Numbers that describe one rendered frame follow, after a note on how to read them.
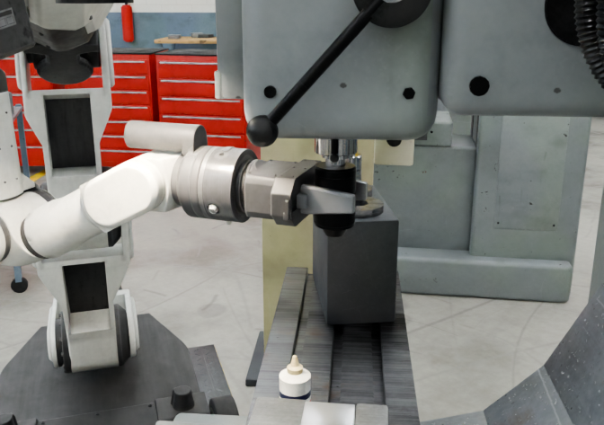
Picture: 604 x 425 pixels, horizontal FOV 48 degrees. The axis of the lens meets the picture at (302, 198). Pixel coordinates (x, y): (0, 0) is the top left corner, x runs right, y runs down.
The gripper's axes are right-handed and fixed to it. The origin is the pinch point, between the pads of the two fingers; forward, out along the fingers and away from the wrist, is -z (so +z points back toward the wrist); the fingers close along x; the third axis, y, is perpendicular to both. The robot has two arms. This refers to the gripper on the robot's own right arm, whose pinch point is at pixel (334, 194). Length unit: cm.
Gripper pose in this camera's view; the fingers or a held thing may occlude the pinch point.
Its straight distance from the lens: 77.7
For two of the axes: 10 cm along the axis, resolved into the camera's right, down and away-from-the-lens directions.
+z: -9.4, -1.0, 3.2
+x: 3.3, -2.7, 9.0
